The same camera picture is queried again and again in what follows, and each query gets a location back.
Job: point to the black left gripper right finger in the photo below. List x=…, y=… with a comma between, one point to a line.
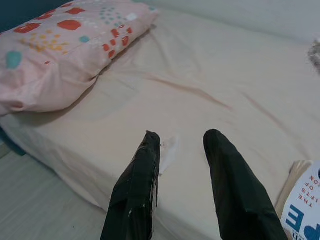
x=235, y=190

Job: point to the pink patterned pillow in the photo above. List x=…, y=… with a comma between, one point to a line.
x=62, y=50

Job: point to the white book blue lettering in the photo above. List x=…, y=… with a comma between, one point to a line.
x=305, y=207

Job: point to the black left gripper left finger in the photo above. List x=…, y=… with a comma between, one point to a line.
x=135, y=190

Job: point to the crumpled white tissue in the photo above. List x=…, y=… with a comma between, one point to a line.
x=170, y=152

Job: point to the beige sheeted mattress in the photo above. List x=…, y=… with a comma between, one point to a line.
x=200, y=87

